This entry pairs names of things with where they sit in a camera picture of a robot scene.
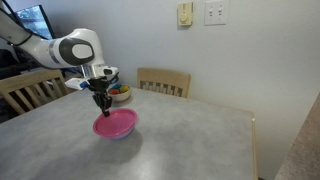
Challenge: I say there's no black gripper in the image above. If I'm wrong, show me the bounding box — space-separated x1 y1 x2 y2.
87 76 114 118

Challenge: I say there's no white ceramic bowl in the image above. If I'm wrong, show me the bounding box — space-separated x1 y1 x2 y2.
107 83 132 103

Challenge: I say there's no wooden chair back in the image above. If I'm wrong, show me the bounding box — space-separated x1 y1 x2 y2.
136 67 192 99

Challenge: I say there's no light wooden slatted chair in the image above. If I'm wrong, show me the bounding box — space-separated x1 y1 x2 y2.
0 68 69 116

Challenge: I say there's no black framed monitor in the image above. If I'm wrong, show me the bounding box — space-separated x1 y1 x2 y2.
14 4 56 41

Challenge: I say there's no brown speckled countertop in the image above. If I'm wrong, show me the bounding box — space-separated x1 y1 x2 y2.
273 91 320 180

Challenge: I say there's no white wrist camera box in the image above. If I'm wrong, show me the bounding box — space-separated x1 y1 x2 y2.
64 77 92 91

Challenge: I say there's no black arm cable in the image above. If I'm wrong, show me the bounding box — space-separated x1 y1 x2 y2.
0 0 36 47

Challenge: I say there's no beige wall thermostat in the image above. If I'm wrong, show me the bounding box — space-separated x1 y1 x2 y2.
176 1 194 27

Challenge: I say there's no white light switch plate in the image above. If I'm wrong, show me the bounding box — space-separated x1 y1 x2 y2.
203 0 230 27

